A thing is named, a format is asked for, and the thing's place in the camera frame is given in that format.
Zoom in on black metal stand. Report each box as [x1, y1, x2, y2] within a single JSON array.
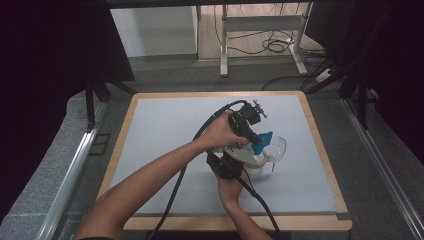
[[299, 6, 381, 132]]

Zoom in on black curtain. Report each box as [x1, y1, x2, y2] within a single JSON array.
[[304, 0, 424, 164], [0, 0, 136, 223]]

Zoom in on black square floor plate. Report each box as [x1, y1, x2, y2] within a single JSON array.
[[88, 133, 112, 157]]

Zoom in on blue and white bag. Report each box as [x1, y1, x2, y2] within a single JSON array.
[[248, 130, 274, 168]]

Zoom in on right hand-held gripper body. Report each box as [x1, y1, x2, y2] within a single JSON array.
[[206, 148, 257, 181]]

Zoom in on white metal desk frame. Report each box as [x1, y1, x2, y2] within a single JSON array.
[[219, 2, 310, 78]]

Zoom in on light grey table mat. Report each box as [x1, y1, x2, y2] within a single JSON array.
[[108, 94, 339, 214]]

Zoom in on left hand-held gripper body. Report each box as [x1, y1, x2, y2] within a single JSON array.
[[228, 99, 269, 140]]

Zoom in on white cabinet panel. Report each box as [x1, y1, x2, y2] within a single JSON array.
[[109, 5, 199, 58]]

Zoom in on white power strip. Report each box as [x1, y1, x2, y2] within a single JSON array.
[[314, 68, 335, 84]]

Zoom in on person's right hand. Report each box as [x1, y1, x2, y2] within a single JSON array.
[[216, 173, 249, 210]]

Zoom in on left hand-held gripper black cable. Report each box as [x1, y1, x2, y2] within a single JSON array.
[[146, 99, 249, 240]]

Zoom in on black tripod stand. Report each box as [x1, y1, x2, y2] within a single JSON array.
[[83, 74, 137, 132]]

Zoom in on coiled black floor cables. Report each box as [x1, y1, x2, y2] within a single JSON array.
[[213, 3, 326, 58]]

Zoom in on aluminium rail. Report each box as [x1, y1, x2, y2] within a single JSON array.
[[35, 99, 108, 240], [340, 98, 424, 238]]

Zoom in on person's left hand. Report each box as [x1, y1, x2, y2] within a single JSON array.
[[196, 109, 249, 151]]

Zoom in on hand-held gripper black cable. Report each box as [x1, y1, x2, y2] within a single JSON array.
[[146, 99, 249, 240], [237, 175, 283, 240]]

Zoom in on right hand-held gripper black cable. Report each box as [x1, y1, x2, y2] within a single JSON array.
[[237, 175, 283, 240]]

